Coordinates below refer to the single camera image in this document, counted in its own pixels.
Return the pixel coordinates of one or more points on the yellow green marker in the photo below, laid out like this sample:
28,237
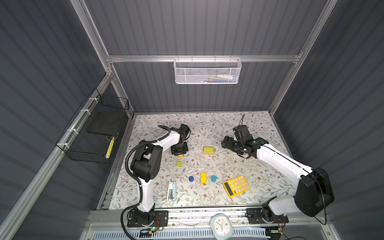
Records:
110,148

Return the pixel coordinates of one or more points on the long yellow block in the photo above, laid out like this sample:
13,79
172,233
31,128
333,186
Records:
203,178

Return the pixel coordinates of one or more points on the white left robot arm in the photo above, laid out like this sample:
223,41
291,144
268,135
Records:
144,161

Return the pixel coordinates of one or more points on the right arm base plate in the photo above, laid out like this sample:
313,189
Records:
255,216

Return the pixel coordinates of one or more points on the long green block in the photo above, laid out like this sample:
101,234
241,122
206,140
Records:
208,149

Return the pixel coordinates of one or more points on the white wire basket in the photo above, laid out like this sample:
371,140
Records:
209,71

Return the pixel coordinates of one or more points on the green cube block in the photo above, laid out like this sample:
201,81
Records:
178,163

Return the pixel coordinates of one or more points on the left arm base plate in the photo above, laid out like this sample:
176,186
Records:
152,219

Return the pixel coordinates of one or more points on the white stapler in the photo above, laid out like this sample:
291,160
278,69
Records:
171,195

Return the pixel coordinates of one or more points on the yellow calculator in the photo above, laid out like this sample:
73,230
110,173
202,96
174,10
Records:
236,186

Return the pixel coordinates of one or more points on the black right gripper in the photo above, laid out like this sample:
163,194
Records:
228,140

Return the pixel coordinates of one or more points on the natural wood block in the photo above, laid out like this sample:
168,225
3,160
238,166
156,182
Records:
208,153

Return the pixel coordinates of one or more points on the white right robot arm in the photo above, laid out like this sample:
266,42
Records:
313,187

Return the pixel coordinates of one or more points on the white analog clock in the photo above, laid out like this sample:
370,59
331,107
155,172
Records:
221,226

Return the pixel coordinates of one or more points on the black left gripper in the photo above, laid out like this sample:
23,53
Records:
184,151

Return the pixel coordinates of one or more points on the black wire basket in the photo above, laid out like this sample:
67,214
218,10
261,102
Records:
87,138

